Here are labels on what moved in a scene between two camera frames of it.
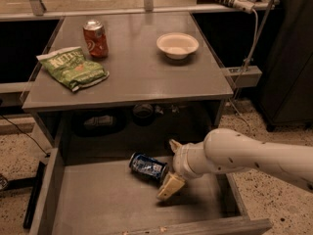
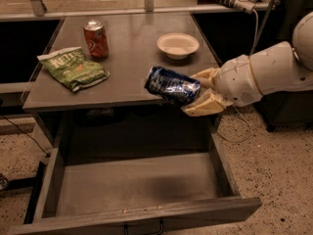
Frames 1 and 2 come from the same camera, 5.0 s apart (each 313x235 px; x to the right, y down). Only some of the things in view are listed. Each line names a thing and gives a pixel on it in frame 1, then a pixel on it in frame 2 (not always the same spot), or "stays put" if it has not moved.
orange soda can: (96, 38) stays put
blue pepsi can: (149, 166) -> (174, 87)
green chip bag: (72, 68) stays put
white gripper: (180, 162) -> (235, 80)
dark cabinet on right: (286, 92) stays put
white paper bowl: (177, 45) stays put
